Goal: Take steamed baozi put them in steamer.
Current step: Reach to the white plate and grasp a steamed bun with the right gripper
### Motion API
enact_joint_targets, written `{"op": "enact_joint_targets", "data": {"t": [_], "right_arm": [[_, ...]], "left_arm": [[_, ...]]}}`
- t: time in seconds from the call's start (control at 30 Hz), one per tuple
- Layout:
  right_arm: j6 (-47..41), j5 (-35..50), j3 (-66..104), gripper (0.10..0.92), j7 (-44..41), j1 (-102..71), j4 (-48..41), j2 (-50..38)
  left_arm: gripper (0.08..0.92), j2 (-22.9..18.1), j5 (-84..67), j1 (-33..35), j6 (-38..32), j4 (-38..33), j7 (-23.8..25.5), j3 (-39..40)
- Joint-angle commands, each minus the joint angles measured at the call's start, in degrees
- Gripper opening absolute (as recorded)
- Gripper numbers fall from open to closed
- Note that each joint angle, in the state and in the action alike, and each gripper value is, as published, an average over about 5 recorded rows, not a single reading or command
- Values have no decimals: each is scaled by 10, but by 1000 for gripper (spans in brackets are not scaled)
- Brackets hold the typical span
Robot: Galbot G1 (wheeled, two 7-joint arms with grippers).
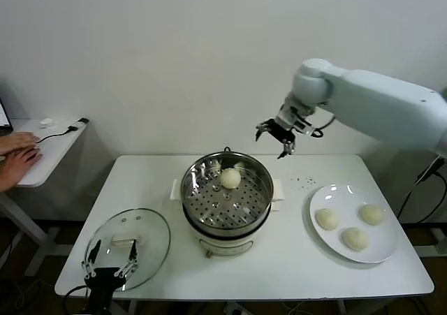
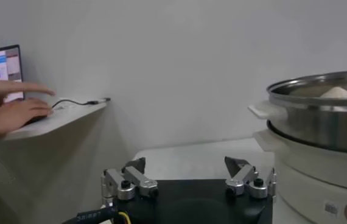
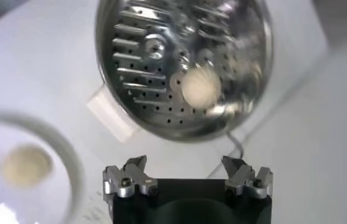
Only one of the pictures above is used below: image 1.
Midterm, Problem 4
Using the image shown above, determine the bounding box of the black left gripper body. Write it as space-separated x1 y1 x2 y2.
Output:
83 267 127 315

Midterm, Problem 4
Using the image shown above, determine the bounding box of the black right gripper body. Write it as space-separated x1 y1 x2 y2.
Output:
267 117 299 144

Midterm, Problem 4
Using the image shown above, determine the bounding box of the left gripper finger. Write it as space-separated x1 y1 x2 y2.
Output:
80 239 103 279
116 239 139 279

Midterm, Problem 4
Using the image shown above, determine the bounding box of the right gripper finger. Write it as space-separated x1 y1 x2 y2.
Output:
277 139 297 160
254 118 277 142

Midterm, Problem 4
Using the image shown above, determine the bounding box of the glass lid with cream handle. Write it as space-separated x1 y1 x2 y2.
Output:
85 207 172 293

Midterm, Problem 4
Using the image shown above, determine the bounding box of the white steamed baozi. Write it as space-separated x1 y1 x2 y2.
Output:
340 226 369 251
315 207 341 231
219 167 242 191
358 203 386 226

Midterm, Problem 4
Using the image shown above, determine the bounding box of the steel steamer basket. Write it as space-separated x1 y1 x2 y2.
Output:
180 147 274 230

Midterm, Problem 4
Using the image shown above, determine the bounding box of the person's right hand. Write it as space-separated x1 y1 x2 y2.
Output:
0 147 45 191

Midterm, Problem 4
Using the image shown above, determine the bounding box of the person's left hand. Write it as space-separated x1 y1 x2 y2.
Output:
0 131 41 156

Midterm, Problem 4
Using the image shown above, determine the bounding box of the white round plate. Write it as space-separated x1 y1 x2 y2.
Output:
302 183 400 264

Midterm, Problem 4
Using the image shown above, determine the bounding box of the white side desk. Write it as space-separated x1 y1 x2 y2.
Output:
0 118 89 278

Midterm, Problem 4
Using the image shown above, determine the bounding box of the black laptop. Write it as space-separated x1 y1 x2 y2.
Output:
0 97 14 137

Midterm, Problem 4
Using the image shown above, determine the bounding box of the white furniture foot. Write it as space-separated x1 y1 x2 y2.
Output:
429 226 447 258

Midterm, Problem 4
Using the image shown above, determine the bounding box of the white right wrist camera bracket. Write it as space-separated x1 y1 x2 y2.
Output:
279 96 316 136

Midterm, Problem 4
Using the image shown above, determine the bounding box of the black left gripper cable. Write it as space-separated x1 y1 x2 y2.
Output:
62 284 92 315

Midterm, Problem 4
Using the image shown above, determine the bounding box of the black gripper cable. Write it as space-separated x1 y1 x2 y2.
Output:
307 115 337 138
62 284 92 315

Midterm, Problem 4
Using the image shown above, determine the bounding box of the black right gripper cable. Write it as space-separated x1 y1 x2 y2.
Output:
307 115 337 138

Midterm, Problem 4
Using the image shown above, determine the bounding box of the black cable with adapter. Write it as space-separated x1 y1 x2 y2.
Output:
34 117 89 145

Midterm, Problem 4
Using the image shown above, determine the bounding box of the black wall power cable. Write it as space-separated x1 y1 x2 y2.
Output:
397 153 447 225

